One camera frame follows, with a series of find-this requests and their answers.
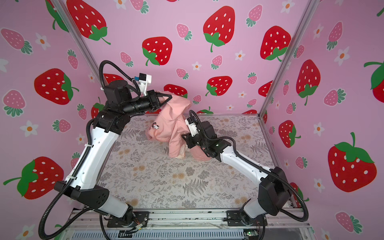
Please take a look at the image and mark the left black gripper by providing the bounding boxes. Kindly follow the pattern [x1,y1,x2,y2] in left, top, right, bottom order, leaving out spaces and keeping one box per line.
[121,93,171,122]

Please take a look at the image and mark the pink hooded jacket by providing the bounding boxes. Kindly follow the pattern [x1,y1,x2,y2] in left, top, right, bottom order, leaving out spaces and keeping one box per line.
[146,94,211,162]

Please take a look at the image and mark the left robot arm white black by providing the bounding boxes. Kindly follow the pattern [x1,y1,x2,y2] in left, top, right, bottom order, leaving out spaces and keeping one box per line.
[54,80,173,218]

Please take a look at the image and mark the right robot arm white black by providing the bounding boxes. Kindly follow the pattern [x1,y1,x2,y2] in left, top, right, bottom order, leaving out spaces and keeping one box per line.
[183,118,291,219]

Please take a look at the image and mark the floral table mat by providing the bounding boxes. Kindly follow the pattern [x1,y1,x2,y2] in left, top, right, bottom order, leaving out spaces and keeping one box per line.
[98,115,259,209]

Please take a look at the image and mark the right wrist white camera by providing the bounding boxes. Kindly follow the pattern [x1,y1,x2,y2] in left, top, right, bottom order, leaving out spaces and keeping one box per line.
[185,118,199,137]

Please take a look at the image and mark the wrist white camera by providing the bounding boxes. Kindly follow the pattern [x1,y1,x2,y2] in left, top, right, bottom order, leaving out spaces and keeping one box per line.
[135,73,152,96]
[185,118,199,137]

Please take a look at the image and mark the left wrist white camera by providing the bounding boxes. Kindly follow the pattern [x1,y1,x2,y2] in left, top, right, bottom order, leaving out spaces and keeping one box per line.
[135,73,152,96]

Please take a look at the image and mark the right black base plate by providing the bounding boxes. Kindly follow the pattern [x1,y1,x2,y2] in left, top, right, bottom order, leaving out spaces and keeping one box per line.
[223,210,268,227]

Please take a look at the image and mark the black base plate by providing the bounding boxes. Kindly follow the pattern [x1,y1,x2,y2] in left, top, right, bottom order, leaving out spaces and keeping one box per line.
[223,210,268,227]
[107,211,150,229]

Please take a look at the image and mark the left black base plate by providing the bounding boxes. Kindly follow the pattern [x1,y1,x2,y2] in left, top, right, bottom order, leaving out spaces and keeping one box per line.
[107,211,150,229]

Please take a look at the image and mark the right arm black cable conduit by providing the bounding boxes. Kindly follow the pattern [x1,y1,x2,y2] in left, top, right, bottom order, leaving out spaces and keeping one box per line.
[188,109,310,223]

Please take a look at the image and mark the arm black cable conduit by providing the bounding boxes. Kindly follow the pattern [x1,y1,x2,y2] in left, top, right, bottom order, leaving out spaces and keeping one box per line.
[38,59,142,240]
[188,109,310,223]

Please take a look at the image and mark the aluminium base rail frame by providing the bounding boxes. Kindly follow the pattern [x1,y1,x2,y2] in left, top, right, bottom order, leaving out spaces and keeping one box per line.
[60,209,316,240]

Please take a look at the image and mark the left corner aluminium post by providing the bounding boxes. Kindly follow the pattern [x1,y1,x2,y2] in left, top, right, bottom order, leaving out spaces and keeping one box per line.
[52,0,102,89]

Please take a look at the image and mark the corner aluminium post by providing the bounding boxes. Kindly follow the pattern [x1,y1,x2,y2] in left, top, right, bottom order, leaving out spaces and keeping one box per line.
[52,0,102,89]
[259,0,320,119]

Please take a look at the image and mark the right corner aluminium post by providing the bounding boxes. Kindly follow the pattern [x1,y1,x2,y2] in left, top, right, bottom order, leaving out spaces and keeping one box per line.
[259,0,320,119]

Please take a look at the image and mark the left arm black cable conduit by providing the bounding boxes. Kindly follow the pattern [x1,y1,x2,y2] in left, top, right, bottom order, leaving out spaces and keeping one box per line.
[38,59,142,240]

